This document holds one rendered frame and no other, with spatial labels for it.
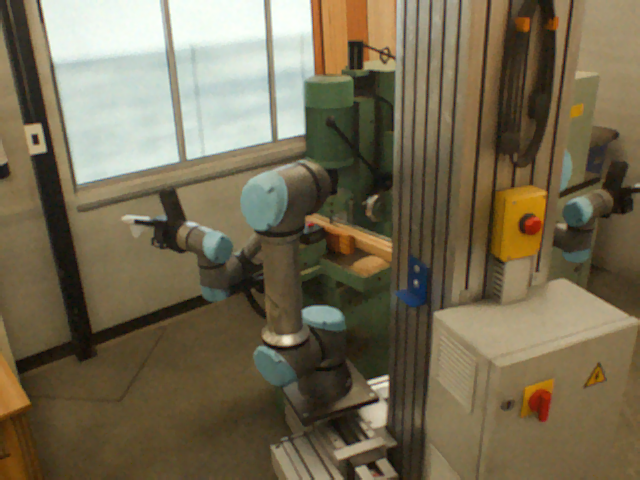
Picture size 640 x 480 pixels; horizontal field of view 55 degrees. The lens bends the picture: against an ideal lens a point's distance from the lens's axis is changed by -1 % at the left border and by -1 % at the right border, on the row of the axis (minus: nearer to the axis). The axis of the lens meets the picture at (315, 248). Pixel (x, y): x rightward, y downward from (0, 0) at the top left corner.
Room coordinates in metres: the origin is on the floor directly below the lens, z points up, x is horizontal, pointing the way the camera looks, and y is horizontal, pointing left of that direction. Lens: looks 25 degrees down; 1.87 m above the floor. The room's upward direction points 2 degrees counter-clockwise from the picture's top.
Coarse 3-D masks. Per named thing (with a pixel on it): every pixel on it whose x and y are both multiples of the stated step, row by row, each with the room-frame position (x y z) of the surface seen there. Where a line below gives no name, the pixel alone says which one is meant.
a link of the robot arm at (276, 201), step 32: (256, 192) 1.24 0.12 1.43; (288, 192) 1.24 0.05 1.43; (320, 192) 1.30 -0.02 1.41; (256, 224) 1.23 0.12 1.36; (288, 224) 1.23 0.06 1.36; (288, 256) 1.25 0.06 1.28; (288, 288) 1.24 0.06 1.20; (288, 320) 1.24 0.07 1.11; (256, 352) 1.26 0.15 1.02; (288, 352) 1.23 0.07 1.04; (320, 352) 1.29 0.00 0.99; (288, 384) 1.22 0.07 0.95
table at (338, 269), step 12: (360, 252) 2.06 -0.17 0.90; (324, 264) 2.01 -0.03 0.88; (336, 264) 1.96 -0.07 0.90; (348, 264) 1.96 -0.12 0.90; (312, 276) 1.98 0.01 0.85; (336, 276) 1.96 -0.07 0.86; (348, 276) 1.91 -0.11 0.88; (360, 276) 1.87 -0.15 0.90; (372, 276) 1.88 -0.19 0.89; (384, 276) 1.92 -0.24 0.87; (360, 288) 1.87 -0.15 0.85; (372, 288) 1.88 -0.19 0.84
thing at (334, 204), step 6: (342, 192) 2.24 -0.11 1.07; (348, 192) 2.24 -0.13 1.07; (330, 198) 2.18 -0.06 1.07; (336, 198) 2.19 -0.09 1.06; (342, 198) 2.21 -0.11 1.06; (348, 198) 2.23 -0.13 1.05; (324, 204) 2.17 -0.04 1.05; (330, 204) 2.17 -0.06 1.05; (336, 204) 2.19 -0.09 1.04; (342, 204) 2.21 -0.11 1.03; (348, 204) 2.24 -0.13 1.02; (318, 210) 2.20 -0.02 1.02; (324, 210) 2.17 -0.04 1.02; (330, 210) 2.17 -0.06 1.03; (336, 210) 2.19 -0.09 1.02; (342, 210) 2.21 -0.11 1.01
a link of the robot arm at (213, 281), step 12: (228, 264) 1.48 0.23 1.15; (240, 264) 1.50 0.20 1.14; (204, 276) 1.43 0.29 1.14; (216, 276) 1.43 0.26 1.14; (228, 276) 1.46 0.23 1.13; (240, 276) 1.49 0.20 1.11; (204, 288) 1.43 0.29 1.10; (216, 288) 1.43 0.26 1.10; (228, 288) 1.46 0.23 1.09; (216, 300) 1.43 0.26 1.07
